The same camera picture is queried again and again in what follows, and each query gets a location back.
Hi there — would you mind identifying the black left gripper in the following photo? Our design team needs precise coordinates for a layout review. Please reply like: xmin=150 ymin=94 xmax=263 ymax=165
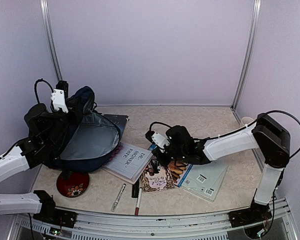
xmin=45 ymin=95 xmax=81 ymax=146

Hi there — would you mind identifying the illustrated taming shrew book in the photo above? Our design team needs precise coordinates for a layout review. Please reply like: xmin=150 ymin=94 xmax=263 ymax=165
xmin=139 ymin=158 xmax=187 ymax=194

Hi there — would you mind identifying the navy blue student backpack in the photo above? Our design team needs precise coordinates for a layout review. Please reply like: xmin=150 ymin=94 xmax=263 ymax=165
xmin=23 ymin=85 xmax=123 ymax=175

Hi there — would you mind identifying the pale green book with barcode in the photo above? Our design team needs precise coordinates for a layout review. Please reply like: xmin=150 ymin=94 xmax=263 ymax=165
xmin=175 ymin=161 xmax=229 ymax=202

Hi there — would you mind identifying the white Designer Fate book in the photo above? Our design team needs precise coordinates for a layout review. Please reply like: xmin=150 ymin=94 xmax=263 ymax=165
xmin=102 ymin=142 xmax=153 ymax=184

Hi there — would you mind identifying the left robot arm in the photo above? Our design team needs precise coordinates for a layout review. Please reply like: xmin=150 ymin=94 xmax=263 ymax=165
xmin=0 ymin=95 xmax=88 ymax=223

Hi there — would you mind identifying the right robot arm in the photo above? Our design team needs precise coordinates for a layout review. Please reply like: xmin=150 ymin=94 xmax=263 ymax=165
xmin=147 ymin=113 xmax=291 ymax=222

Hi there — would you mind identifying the blue white booklet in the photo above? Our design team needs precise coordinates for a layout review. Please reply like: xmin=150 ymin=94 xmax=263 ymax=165
xmin=147 ymin=144 xmax=195 ymax=187

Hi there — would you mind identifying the dark fantasy cover book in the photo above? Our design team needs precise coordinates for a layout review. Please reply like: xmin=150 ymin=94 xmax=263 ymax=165
xmin=103 ymin=114 xmax=129 ymax=138

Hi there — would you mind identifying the black blue highlighter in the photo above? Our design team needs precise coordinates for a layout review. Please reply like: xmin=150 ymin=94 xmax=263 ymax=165
xmin=131 ymin=179 xmax=140 ymax=199

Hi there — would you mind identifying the red white marker pen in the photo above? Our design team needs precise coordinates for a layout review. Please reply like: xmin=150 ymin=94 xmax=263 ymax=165
xmin=134 ymin=187 xmax=143 ymax=216

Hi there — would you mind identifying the red floral plate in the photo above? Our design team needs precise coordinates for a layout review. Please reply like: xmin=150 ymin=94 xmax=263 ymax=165
xmin=56 ymin=171 xmax=90 ymax=198

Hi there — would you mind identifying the floral ceramic mug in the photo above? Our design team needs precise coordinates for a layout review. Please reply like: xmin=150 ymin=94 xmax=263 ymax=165
xmin=239 ymin=116 xmax=255 ymax=128

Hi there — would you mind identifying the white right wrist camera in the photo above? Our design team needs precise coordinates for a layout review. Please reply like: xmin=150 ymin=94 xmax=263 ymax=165
xmin=145 ymin=130 xmax=170 ymax=153

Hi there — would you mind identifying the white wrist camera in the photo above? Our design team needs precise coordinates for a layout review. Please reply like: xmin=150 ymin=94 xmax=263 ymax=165
xmin=50 ymin=80 xmax=69 ymax=114
xmin=145 ymin=130 xmax=170 ymax=153

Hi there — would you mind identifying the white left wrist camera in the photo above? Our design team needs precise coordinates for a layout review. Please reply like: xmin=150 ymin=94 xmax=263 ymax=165
xmin=50 ymin=80 xmax=69 ymax=114

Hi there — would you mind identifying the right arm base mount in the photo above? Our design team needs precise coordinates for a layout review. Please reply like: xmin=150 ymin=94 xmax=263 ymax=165
xmin=228 ymin=200 xmax=273 ymax=228

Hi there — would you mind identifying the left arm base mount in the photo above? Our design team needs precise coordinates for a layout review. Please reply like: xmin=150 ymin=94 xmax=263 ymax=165
xmin=33 ymin=190 xmax=77 ymax=229

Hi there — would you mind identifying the aluminium front rail frame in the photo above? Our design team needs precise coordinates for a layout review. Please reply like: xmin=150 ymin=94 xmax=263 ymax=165
xmin=7 ymin=198 xmax=300 ymax=240

